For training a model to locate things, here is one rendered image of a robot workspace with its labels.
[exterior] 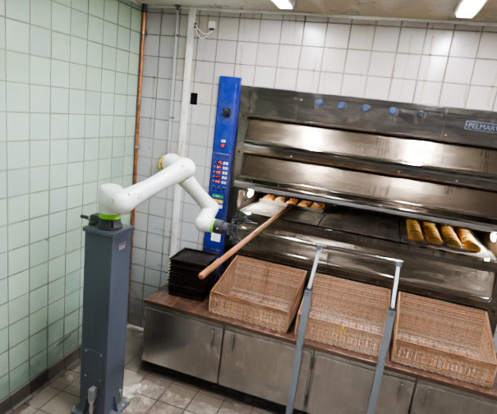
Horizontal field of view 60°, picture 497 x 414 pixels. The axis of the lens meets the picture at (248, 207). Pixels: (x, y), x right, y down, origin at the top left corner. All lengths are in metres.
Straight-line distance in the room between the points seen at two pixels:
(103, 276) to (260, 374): 1.21
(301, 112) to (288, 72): 0.28
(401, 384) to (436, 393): 0.19
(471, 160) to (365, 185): 0.65
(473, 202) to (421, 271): 0.56
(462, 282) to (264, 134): 1.66
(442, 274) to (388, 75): 1.36
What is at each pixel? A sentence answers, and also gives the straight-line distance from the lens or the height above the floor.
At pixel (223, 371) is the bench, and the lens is 3.11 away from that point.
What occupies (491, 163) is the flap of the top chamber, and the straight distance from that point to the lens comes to 3.07.
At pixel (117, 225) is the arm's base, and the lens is 2.54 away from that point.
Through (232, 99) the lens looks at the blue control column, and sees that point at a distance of 3.17.
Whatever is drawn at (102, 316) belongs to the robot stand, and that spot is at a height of 0.69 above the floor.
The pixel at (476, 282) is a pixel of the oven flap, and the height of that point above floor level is 1.02.
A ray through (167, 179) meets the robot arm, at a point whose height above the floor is 1.52.
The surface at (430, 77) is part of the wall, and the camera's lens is 3.02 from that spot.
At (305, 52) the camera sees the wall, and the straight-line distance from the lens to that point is 3.09.
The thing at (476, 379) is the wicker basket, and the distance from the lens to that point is 2.93.
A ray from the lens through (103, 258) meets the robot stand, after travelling 2.55.
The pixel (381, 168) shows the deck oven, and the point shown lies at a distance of 3.02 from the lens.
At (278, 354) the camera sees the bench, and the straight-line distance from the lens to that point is 2.91.
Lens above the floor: 1.96
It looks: 13 degrees down
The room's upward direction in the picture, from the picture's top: 7 degrees clockwise
